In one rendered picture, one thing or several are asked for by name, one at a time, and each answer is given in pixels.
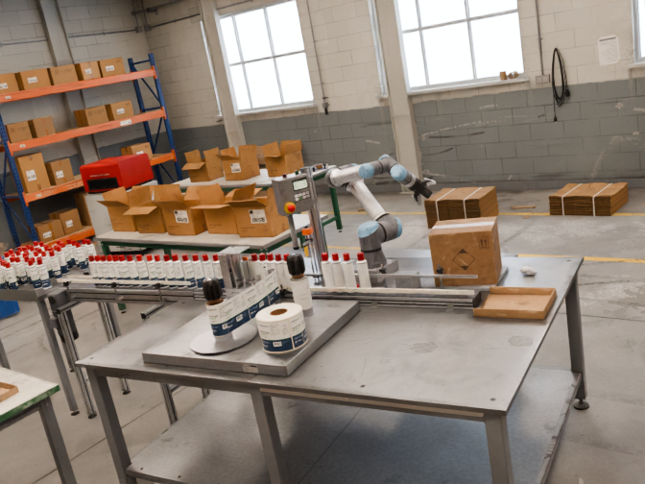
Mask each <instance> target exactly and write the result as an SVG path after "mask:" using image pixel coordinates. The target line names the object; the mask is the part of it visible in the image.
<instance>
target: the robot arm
mask: <svg viewBox="0 0 645 484"><path fill-rule="evenodd" d="M386 173H388V174H389V175H391V176H392V177H393V178H394V179H395V180H396V181H398V182H400V183H401V184H402V186H406V187H408V188H409V189H411V190H412V191H414V192H415V194H414V195H412V198H413V199H414V200H415V201H416V202H417V204H418V205H421V199H420V198H421V196H420V195H422V196H423V197H425V198H426V199H429V198H430V196H431V195H432V191H431V190H429V189H428V188H427V187H425V186H429V185H432V184H435V183H436V182H435V181H432V180H429V179H427V178H423V181H420V180H419V179H417V178H416V177H415V176H414V175H413V174H412V173H411V172H409V171H408V170H406V169H405V168H404V167H403V166H401V165H400V164H399V163H398V162H396V161H395V160H394V159H393V158H392V157H390V156H388V155H383V156H382V157H380V158H379V160H377V161H374V162H370V163H364V164H362V165H357V164H354V163H352V164H347V165H344V166H340V167H336V168H332V169H330V170H329V171H328V172H327V173H326V175H325V182H326V184H327V185H328V186H329V187H332V188H339V187H343V186H344V187H345V189H346V190H347V191H350V192H352V194H353V195H354V197H355V198H356V199H357V201H358V202H359V203H360V205H361V206H362V208H363V209H364V210H365V211H366V212H367V214H368V215H369V217H370V218H371V220H372V221H370V222H367V223H364V224H362V225H360V226H359V227H358V237H359V243H360V249H361V252H362V253H364V258H365V260H366V261H367V263H368V269H375V268H380V267H381V264H383V266H385V265H387V264H388V262H387V258H386V256H385V255H384V253H383V251H382V246H381V244H382V243H385V242H388V241H391V240H395V239H396V238H398V237H399V236H400V235H401V233H402V224H401V221H400V220H399V219H398V218H397V217H392V216H391V214H390V213H388V212H385V211H384V210H383V208H382V207H381V206H380V204H379V203H378V202H377V201H376V200H375V199H374V197H373V196H372V194H371V193H370V191H369V190H368V189H367V187H366V186H365V185H364V179H369V178H371V177H375V176H378V175H382V174H386ZM419 194H420V195H419Z"/></svg>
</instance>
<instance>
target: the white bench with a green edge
mask: <svg viewBox="0 0 645 484"><path fill-rule="evenodd" d="M0 381H1V382H6V383H9V384H13V385H16V386H17V387H18V390H19V393H17V394H15V395H13V396H12V397H10V398H8V399H6V400H4V401H2V402H1V403H0V431H1V430H3V429H5V428H7V427H9V426H11V425H12V424H15V423H17V422H19V421H20V420H22V419H24V418H26V417H28V416H30V415H31V414H33V413H35V412H36V411H38V412H39V415H40V418H41V421H42V424H43V427H44V430H45V433H46V436H47V439H48V442H49V445H50V448H51V450H52V453H53V457H54V460H55V463H56V466H57V469H58V472H59V475H60V480H61V483H62V484H77V481H76V478H75V475H74V473H73V470H72V466H71V463H70V460H69V457H68V454H67V451H66V448H65V444H64V441H63V439H62V436H61V433H60V428H59V424H58V421H57V418H56V415H55V412H54V409H53V406H52V402H51V400H50V397H49V396H51V395H53V394H55V393H56V392H57V391H59V390H60V387H59V385H58V384H56V383H53V382H50V381H47V380H43V379H40V378H37V377H33V376H30V375H24V374H22V373H19V372H16V371H12V370H9V369H6V368H2V367H0Z"/></svg>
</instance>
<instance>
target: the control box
mask: <svg viewBox="0 0 645 484"><path fill-rule="evenodd" d="M305 177H306V179H307V183H308V188H304V189H301V190H298V191H294V188H293V184H292V181H293V180H297V179H301V178H305ZM272 185H273V190H274V194H275V203H276V207H277V212H278V214H279V215H282V216H284V217H286V216H289V215H293V214H297V213H300V212H303V211H306V210H310V209H313V208H314V206H313V201H312V196H311V190H310V185H309V180H308V175H307V174H306V173H303V174H301V173H300V172H299V175H296V176H295V173H294V174H290V175H287V178H286V179H282V177H278V178H274V179H272ZM308 190H309V191H310V196H311V198H308V199H304V200H301V201H297V202H295V197H294V194H297V193H300V192H304V191H308ZM289 205H293V206H295V208H296V209H295V211H294V212H290V211H289V210H288V206H289Z"/></svg>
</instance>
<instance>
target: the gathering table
mask: <svg viewBox="0 0 645 484"><path fill-rule="evenodd" d="M84 272H88V273H89V275H90V276H92V275H91V272H90V268H89V267H88V270H85V271H81V269H77V267H73V270H70V271H69V273H70V274H68V275H65V276H63V278H62V279H87V278H67V276H82V275H83V274H84ZM51 286H52V288H50V289H46V290H44V289H43V286H42V289H39V290H35V288H34V287H33V286H31V284H29V285H27V286H21V285H20V286H19V289H20V290H14V289H0V301H18V302H36V304H37V307H38V310H39V313H40V316H41V320H42V323H43V325H44V328H45V331H46V335H47V338H48V341H49V344H50V348H51V351H52V354H53V356H54V359H55V363H56V366H57V369H58V372H59V375H60V381H61V384H62V387H63V391H64V394H65V396H66V399H67V402H68V406H69V409H70V411H74V412H72V413H71V416H76V415H78V414H79V413H80V411H76V410H77V409H78V405H77V403H76V400H75V397H74V393H73V390H72V387H71V383H70V380H69V377H68V374H67V371H66V368H65V365H64V362H63V358H62V355H61V352H60V346H59V343H58V340H57V337H56V333H55V331H54V329H53V328H51V327H50V323H49V320H48V319H50V315H49V312H48V308H47V305H46V302H45V299H47V298H48V297H47V294H49V293H51V292H53V291H55V290H57V288H59V287H61V286H63V283H62V282H58V281H57V280H56V279H55V278H54V279H52V280H51ZM106 305H107V311H108V315H109V318H110V321H111V324H112V328H113V331H114V335H115V338H117V337H119V336H120V335H122V334H121V330H120V327H119V324H118V320H117V317H116V313H115V310H114V306H113V302H106ZM61 343H62V342H61ZM62 346H63V350H64V353H65V356H66V359H67V363H68V366H69V368H72V370H70V372H71V373H72V372H75V371H74V368H73V365H72V362H71V358H70V355H69V352H68V348H67V346H66V343H62ZM0 363H1V366H2V368H6V369H9V370H10V369H11V367H10V364H9V361H8V358H7V356H6V353H5V350H4V347H3V344H2V341H1V338H0Z"/></svg>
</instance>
